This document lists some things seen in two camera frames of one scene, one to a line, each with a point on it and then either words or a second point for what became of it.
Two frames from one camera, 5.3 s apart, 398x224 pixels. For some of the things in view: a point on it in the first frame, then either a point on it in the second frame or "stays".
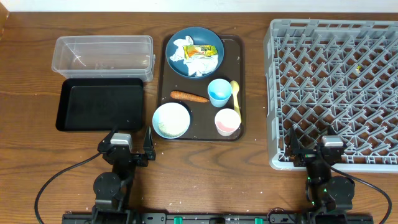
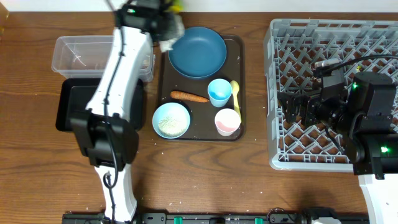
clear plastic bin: (104, 56) stays
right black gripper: (305, 155) -> (310, 104)
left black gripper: (150, 154) -> (173, 25)
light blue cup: (219, 91) stays
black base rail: (296, 218) stays
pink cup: (227, 121) stays
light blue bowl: (171, 120) stays
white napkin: (198, 65) -> (166, 45)
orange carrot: (182, 95) stays
